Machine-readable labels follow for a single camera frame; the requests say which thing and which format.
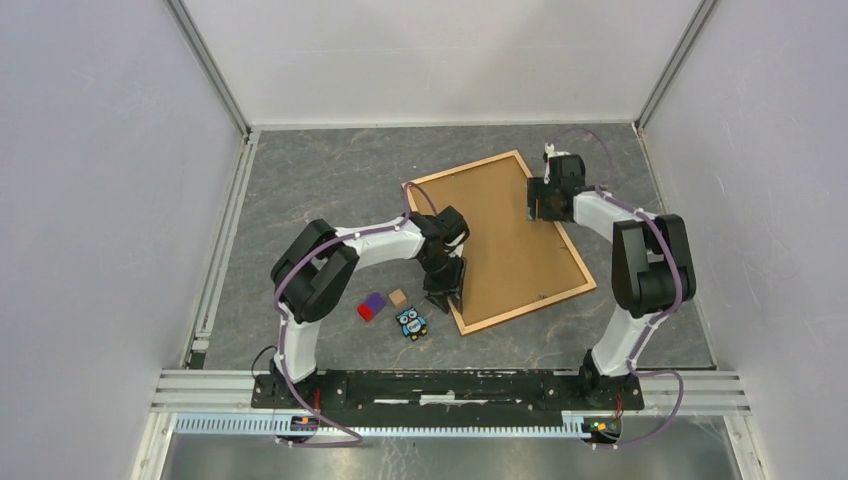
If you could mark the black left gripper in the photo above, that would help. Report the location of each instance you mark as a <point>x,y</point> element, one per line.
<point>454,285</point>

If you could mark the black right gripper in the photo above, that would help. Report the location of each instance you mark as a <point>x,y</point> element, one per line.
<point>535,190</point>

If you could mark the wooden picture frame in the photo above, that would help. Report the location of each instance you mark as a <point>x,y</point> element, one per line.
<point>530,308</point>

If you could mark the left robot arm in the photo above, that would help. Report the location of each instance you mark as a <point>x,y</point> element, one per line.
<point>312,275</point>

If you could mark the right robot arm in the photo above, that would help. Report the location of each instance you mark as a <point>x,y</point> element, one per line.
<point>652,272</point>

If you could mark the blue owl figure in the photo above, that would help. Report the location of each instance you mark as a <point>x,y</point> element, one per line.
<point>413,325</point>

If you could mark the small tan wooden cube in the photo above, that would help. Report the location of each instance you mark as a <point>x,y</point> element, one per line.
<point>398,298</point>

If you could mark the red and purple block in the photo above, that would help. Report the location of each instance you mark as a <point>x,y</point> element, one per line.
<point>373,304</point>

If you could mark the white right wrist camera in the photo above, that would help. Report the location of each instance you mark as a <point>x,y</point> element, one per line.
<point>554,160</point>

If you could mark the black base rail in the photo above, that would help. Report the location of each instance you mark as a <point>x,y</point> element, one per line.
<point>449,398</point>

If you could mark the white toothed cable tray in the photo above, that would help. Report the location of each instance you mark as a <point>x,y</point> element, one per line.
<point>279,424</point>

